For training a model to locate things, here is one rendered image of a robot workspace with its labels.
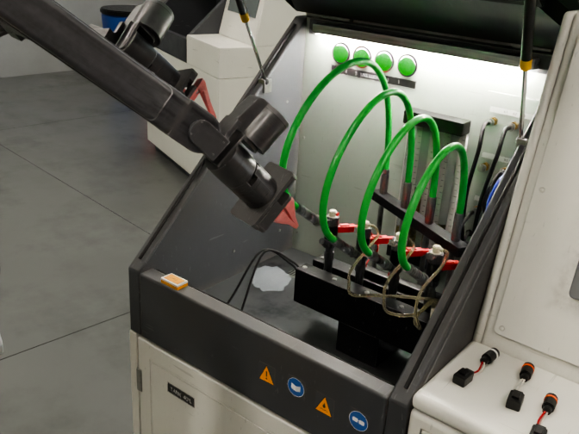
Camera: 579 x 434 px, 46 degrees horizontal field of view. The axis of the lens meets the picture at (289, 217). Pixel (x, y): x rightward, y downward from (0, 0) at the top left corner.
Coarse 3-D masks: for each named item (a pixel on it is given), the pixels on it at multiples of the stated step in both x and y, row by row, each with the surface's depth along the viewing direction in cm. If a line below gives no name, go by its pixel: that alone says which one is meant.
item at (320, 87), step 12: (348, 60) 131; (360, 60) 133; (372, 60) 137; (336, 72) 128; (324, 84) 126; (384, 84) 143; (312, 96) 125; (300, 108) 124; (300, 120) 123; (288, 144) 123; (288, 156) 124; (384, 168) 155; (288, 192) 127
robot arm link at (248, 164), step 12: (228, 144) 97; (252, 144) 97; (228, 156) 96; (240, 156) 96; (216, 168) 96; (228, 168) 96; (240, 168) 97; (252, 168) 98; (228, 180) 98; (240, 180) 98
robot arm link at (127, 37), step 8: (128, 24) 114; (136, 24) 114; (128, 32) 113; (136, 32) 112; (144, 32) 115; (120, 40) 112; (128, 40) 112; (136, 40) 112; (144, 40) 113; (152, 40) 116; (120, 48) 112; (128, 48) 111; (136, 48) 112; (144, 48) 113; (152, 48) 114; (136, 56) 112; (144, 56) 113; (152, 56) 114; (144, 64) 113
